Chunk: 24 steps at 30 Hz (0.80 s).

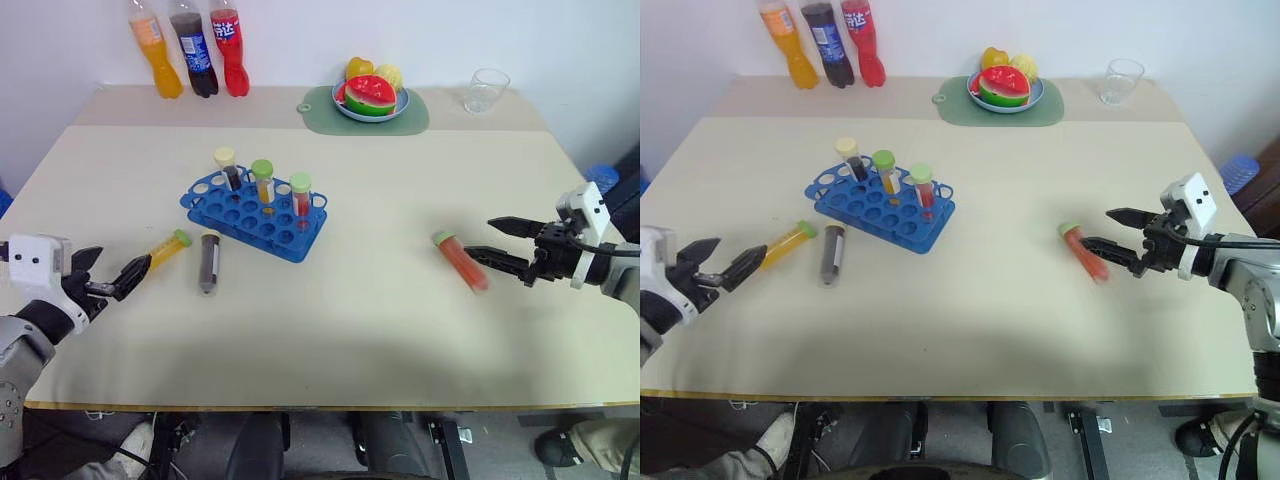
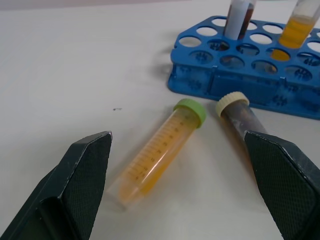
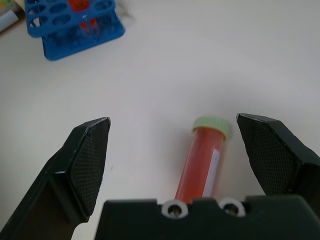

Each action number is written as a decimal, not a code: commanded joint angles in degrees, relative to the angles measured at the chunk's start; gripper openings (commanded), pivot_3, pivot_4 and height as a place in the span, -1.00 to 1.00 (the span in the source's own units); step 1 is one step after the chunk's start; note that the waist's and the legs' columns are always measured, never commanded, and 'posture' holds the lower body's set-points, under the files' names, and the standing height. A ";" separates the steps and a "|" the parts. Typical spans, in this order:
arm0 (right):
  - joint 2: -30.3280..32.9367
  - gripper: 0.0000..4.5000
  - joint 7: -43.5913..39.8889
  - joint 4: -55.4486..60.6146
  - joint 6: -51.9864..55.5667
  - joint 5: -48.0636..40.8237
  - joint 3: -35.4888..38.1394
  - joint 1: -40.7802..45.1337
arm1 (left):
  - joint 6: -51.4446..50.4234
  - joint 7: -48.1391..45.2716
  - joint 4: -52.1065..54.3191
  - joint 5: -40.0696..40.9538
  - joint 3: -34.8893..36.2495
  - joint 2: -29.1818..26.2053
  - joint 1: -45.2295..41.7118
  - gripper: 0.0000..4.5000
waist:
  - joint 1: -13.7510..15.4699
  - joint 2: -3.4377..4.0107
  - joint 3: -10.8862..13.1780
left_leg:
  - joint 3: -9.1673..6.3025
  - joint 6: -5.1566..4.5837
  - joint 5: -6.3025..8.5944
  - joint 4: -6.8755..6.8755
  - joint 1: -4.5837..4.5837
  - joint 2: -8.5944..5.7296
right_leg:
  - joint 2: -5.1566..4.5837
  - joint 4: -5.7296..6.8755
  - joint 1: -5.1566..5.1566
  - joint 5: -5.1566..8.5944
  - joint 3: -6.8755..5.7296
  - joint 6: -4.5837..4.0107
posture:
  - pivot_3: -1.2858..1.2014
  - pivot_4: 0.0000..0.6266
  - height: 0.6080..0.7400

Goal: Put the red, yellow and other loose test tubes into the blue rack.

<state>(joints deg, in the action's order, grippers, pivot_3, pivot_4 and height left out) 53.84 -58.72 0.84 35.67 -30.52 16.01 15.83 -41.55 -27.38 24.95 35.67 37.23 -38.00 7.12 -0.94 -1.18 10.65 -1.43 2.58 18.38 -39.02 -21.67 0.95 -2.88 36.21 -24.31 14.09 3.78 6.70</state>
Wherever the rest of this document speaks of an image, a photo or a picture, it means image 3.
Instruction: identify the blue plastic test tube rack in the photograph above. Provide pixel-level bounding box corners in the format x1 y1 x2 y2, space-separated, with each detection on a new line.
24 0 126 62

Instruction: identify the red tube with green cap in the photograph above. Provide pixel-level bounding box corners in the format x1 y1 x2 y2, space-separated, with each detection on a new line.
174 115 232 204

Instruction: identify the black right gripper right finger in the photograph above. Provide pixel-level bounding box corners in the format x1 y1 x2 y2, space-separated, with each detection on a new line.
236 113 320 221

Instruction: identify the white paper roll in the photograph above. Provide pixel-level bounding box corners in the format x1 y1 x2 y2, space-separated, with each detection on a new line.
0 10 19 33

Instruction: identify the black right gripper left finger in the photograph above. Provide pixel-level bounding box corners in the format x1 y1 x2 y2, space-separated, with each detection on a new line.
0 116 112 240

